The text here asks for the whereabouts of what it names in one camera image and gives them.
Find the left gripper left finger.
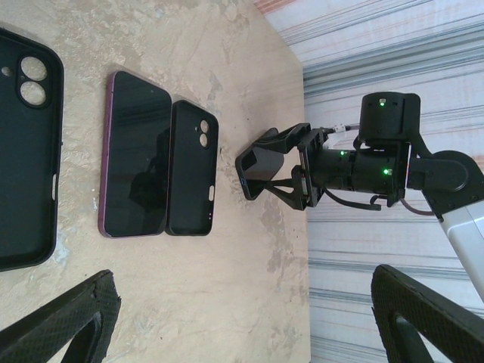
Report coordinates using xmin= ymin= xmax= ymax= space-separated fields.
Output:
xmin=0 ymin=268 xmax=123 ymax=363

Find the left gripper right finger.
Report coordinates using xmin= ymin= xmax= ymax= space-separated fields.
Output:
xmin=370 ymin=263 xmax=484 ymax=363

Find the blue-edged smartphone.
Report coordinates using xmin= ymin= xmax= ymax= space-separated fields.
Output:
xmin=240 ymin=146 xmax=285 ymax=183

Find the purple-edged smartphone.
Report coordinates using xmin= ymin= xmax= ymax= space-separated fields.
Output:
xmin=97 ymin=70 xmax=173 ymax=240

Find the black wire loop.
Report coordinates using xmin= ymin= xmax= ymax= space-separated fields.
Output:
xmin=324 ymin=188 xmax=383 ymax=213

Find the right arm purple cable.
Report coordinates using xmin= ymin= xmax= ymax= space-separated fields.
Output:
xmin=400 ymin=196 xmax=434 ymax=219

